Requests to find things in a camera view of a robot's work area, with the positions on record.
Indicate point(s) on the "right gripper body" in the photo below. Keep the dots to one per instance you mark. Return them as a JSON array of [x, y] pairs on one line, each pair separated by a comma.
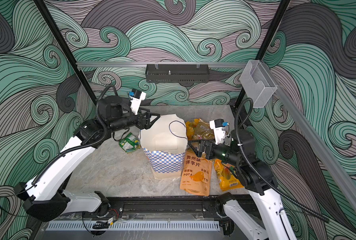
[[211, 155]]

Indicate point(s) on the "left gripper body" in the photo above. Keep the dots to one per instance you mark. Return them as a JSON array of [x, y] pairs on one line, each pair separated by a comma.
[[140, 124]]

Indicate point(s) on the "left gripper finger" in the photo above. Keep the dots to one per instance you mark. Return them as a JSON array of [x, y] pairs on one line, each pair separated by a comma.
[[144, 110], [151, 119]]

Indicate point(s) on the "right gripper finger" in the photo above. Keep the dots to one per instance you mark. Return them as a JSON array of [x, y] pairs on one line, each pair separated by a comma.
[[195, 147], [200, 140]]

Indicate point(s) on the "gold snack bag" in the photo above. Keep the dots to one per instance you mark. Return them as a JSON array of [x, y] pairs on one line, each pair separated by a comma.
[[198, 129]]

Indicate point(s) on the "blue checkered paper bag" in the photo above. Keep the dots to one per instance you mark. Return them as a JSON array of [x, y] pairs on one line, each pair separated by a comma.
[[165, 146]]

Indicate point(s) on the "orange potato chips bag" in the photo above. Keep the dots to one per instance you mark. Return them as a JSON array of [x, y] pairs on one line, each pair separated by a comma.
[[196, 175]]

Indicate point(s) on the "green white snack bag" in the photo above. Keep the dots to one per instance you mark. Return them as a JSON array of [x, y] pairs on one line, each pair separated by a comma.
[[130, 143]]

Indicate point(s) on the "yellow snack bag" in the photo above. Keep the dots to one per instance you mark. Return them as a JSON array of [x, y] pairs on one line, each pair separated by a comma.
[[226, 175]]

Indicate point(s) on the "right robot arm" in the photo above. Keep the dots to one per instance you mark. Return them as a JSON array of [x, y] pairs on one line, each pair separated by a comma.
[[257, 178]]

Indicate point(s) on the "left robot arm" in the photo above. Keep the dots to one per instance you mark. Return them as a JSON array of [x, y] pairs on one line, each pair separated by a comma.
[[44, 197]]

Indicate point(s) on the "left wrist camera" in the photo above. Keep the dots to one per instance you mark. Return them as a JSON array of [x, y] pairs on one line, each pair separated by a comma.
[[136, 97]]

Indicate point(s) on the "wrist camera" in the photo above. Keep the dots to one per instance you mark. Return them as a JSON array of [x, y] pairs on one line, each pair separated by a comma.
[[136, 97], [221, 130]]

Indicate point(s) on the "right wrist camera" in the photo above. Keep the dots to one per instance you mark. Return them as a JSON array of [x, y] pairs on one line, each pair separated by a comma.
[[221, 130]]

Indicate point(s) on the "black perforated wall tray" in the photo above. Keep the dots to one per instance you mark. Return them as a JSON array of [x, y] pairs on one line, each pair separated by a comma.
[[177, 74]]

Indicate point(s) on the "back aluminium rail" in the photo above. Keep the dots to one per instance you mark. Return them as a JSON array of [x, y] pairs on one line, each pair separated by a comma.
[[124, 64]]

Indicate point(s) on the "aluminium rail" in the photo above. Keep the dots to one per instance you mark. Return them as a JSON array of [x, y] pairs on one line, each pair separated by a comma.
[[124, 64], [321, 150]]

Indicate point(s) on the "clear plastic wall holder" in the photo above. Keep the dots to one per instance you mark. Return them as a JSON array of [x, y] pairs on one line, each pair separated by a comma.
[[258, 83]]

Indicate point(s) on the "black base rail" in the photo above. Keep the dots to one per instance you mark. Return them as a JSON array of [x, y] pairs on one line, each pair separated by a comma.
[[207, 207]]

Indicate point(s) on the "white slotted cable duct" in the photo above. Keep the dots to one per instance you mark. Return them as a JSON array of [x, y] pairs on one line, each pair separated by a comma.
[[137, 225]]

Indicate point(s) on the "right aluminium rail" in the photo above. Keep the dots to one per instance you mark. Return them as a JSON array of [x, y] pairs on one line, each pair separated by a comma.
[[321, 150]]

